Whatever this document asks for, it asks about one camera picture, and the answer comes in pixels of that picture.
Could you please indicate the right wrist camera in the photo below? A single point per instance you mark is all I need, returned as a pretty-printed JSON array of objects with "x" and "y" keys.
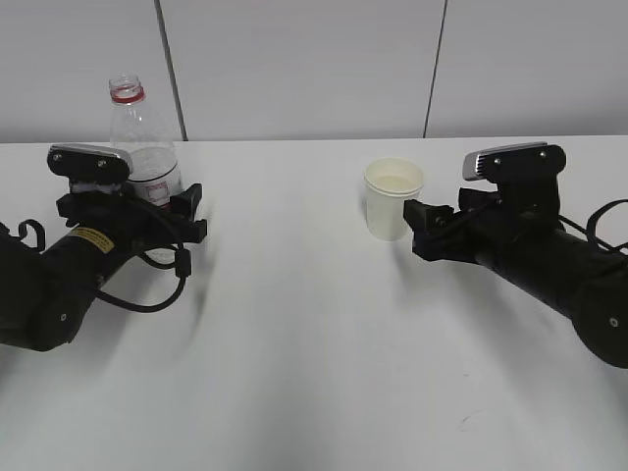
[{"x": 525, "y": 175}]

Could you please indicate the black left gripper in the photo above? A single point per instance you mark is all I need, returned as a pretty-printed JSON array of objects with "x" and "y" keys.
[{"x": 134, "y": 224}]

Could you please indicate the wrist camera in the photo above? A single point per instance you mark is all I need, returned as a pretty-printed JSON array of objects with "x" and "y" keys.
[
  {"x": 525, "y": 175},
  {"x": 89, "y": 167}
]

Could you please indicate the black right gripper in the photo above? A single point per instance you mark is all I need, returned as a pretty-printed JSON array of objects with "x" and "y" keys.
[{"x": 505, "y": 228}]

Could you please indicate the clear plastic water bottle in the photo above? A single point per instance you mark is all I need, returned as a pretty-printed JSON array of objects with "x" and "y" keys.
[{"x": 138, "y": 128}]

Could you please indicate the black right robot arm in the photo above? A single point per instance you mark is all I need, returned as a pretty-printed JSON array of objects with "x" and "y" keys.
[{"x": 565, "y": 266}]

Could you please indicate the white paper cup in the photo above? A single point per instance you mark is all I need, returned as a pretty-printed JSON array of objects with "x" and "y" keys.
[{"x": 389, "y": 182}]

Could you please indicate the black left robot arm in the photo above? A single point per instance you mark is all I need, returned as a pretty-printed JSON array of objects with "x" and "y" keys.
[{"x": 47, "y": 290}]

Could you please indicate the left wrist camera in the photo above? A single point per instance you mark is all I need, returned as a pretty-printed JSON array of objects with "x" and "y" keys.
[{"x": 89, "y": 167}]

